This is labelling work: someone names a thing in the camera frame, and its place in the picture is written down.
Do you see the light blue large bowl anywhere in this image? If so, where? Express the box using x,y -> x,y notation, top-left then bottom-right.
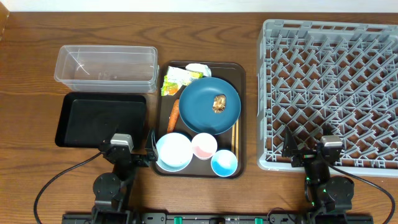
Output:
156,133 -> 193,172

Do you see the pink cup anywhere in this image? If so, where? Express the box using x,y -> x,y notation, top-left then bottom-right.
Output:
191,133 -> 218,160

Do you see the dark blue plate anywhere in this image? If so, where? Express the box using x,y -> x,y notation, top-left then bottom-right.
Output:
179,77 -> 241,135

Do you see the brown food scrap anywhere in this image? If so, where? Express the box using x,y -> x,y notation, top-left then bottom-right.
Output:
212,95 -> 226,113

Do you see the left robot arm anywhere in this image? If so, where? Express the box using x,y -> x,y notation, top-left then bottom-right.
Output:
90,129 -> 158,224

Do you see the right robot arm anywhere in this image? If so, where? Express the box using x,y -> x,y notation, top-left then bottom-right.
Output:
282,126 -> 354,224

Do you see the black waste tray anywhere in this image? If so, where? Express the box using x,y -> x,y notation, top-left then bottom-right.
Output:
55,92 -> 146,148

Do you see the grey dishwasher rack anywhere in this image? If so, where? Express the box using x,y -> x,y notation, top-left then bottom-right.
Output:
257,19 -> 397,178

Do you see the orange carrot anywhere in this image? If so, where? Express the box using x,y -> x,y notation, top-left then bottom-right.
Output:
167,99 -> 180,133

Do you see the wooden chopstick right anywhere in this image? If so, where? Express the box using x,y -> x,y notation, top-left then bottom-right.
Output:
235,120 -> 239,162

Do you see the wooden chopstick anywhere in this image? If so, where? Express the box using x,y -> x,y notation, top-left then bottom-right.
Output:
231,124 -> 236,154
235,120 -> 239,162

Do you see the wooden chopstick left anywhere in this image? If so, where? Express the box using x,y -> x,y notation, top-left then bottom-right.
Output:
231,124 -> 236,154

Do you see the brown serving tray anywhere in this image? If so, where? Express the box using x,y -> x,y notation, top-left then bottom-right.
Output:
152,62 -> 246,179

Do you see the green yellow snack wrapper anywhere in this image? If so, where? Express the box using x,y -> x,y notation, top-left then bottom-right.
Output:
161,66 -> 203,96

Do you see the white crumpled tissue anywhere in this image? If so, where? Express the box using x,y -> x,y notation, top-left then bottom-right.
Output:
185,63 -> 211,77

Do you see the clear plastic bin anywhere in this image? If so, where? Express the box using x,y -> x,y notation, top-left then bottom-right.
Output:
54,45 -> 159,93

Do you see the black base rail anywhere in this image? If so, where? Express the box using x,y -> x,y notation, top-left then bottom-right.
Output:
61,212 -> 374,224

